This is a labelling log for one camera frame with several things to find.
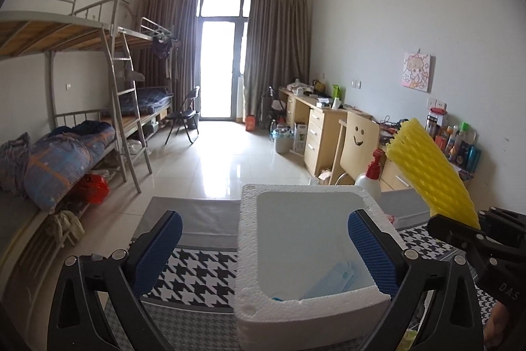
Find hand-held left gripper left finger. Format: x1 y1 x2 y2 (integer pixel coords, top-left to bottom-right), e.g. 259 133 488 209
47 209 183 351

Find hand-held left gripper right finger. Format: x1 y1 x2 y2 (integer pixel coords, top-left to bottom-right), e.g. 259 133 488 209
347 209 483 351

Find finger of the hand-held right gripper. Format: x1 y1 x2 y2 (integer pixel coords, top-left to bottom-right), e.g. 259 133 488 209
477 206 526 251
427 213 496 267

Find yellow wavy sponge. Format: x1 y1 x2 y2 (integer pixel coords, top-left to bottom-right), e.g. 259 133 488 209
386 118 481 230

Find white foam box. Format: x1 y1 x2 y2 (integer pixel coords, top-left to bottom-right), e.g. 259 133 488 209
234 182 399 351

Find person's right hand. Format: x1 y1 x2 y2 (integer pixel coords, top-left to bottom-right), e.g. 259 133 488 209
483 302 526 351

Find houndstooth table mat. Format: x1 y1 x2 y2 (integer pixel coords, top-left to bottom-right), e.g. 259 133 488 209
103 195 526 351

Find blue face mask pack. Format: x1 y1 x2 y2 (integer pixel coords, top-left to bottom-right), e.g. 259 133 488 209
271 261 358 300

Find white pump bottle red cap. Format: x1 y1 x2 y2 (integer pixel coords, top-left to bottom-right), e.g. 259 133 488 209
354 149 385 204

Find group of bottles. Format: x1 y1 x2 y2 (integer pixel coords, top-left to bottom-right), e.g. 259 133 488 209
425 108 482 175

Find red plastic bag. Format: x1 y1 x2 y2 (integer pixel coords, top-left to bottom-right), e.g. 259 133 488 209
76 174 111 206

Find beige cloth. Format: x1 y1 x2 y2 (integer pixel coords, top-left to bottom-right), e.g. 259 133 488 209
46 210 85 249

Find wooden chair smiley face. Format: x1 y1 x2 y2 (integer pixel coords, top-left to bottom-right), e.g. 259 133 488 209
329 110 381 187

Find blue orange quilt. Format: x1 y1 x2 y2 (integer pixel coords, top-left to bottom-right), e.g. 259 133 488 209
24 121 116 214

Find white carton green print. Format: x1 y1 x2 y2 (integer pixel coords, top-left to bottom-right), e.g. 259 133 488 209
293 123 309 153

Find wooden desk with drawers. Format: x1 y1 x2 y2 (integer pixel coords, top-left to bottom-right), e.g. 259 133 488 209
278 86 374 177

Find black folding chair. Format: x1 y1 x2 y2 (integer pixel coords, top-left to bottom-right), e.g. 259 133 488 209
165 86 201 146

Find grey bucket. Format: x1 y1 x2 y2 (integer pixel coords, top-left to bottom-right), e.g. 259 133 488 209
272 128 294 154

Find blue plaid bedding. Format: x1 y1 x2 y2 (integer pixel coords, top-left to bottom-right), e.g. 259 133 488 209
131 87 174 115

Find grey purple blanket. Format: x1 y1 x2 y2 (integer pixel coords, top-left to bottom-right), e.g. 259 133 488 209
0 132 31 197

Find glass balcony door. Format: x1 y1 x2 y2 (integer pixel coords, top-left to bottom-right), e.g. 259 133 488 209
198 0 252 122

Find hanging dark clothes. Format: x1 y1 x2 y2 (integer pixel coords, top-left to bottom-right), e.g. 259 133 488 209
150 34 181 80

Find small metal bunk bed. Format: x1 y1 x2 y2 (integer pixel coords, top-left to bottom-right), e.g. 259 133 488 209
117 17 181 154

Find brown curtain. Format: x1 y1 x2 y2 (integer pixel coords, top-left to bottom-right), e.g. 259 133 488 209
137 0 200 117
242 0 311 125

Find large metal bunk bed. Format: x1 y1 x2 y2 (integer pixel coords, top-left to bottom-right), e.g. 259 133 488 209
0 0 153 294

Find cartoon wall picture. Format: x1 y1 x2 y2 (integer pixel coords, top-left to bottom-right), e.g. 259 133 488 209
403 52 434 92

